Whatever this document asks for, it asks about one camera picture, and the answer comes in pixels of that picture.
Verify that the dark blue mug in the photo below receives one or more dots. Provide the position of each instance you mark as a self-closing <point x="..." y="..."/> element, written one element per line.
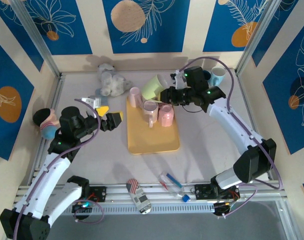
<point x="206" y="74"/>

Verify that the light green mug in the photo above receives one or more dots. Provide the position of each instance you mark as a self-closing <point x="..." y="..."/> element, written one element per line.
<point x="151" y="88"/>

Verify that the light blue mug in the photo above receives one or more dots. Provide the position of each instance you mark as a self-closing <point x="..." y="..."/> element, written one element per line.
<point x="217" y="75"/>

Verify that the pale pink tall mug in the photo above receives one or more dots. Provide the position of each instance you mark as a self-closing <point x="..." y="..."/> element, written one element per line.
<point x="134" y="97"/>

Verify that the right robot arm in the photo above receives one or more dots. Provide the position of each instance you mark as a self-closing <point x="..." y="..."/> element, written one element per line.
<point x="231" y="125"/>

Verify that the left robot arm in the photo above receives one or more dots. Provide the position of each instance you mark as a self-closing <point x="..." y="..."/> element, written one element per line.
<point x="47" y="180"/>

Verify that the black-haired doll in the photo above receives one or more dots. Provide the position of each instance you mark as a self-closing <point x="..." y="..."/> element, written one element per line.
<point x="48" y="131"/>

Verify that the grey plush toy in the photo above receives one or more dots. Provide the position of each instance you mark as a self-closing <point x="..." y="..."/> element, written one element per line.
<point x="116" y="83"/>

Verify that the yellow plastic tray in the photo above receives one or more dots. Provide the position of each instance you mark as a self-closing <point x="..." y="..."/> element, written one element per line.
<point x="151" y="140"/>

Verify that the flag patterned pouch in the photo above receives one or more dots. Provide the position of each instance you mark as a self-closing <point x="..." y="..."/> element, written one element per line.
<point x="132" y="186"/>

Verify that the blue toothbrush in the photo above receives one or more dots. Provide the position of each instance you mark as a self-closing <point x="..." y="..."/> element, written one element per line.
<point x="174" y="180"/>

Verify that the red toothbrush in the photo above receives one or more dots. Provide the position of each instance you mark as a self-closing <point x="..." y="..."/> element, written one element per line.
<point x="163" y="185"/>

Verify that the white labelled can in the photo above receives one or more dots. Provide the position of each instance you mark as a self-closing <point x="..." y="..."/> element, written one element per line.
<point x="141" y="200"/>

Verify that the clear plastic bottle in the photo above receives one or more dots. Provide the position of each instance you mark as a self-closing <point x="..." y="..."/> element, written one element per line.
<point x="175" y="192"/>

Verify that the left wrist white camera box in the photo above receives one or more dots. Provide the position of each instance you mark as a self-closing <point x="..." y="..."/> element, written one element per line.
<point x="91" y="102"/>

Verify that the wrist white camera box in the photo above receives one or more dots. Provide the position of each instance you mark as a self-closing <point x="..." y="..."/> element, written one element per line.
<point x="91" y="102"/>
<point x="178" y="80"/>

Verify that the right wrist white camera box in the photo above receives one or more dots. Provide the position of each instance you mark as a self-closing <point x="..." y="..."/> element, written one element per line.
<point x="178" y="80"/>

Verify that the aluminium table side rail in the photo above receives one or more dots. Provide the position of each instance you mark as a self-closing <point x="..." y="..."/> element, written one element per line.
<point x="243" y="86"/>
<point x="57" y="90"/>

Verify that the aluminium mounting rail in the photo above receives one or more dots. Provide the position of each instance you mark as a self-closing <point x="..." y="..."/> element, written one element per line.
<point x="116" y="193"/>

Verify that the aluminium frame post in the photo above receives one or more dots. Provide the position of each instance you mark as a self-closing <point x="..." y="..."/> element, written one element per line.
<point x="42" y="47"/>
<point x="255" y="37"/>

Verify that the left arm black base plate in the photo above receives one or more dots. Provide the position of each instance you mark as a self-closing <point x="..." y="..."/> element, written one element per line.
<point x="101" y="194"/>

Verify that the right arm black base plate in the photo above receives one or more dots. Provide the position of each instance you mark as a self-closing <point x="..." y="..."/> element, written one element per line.
<point x="201" y="192"/>

